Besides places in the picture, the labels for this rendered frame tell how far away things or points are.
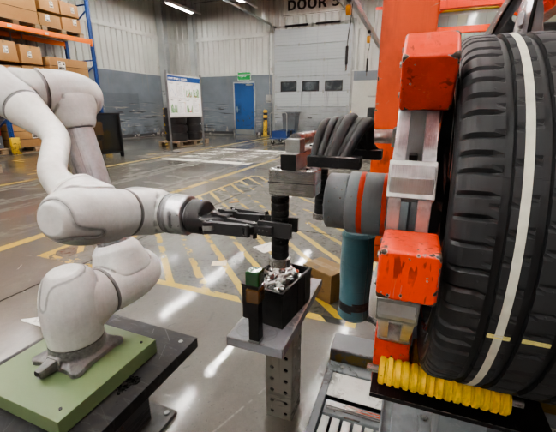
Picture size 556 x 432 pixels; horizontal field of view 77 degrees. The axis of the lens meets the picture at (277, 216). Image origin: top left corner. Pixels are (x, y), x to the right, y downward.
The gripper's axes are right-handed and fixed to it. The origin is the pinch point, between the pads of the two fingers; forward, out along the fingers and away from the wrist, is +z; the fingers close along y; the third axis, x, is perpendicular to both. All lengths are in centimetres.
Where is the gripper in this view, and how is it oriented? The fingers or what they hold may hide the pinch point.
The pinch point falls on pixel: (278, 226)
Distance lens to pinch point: 70.3
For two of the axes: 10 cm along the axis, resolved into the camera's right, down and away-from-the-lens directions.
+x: 0.0, -9.6, -2.9
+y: -3.6, 2.7, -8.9
